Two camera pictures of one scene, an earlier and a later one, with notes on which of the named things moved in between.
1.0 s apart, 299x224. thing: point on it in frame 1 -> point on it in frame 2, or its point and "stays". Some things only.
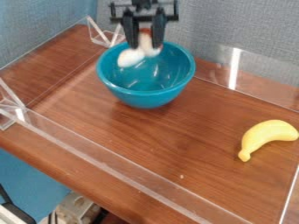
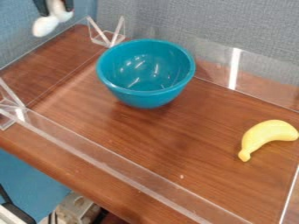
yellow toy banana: (262, 134) stays
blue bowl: (155, 82) stays
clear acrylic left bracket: (12, 106) stays
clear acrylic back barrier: (263, 73) stays
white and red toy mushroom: (132, 58) -> (45, 24)
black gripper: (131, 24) -> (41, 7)
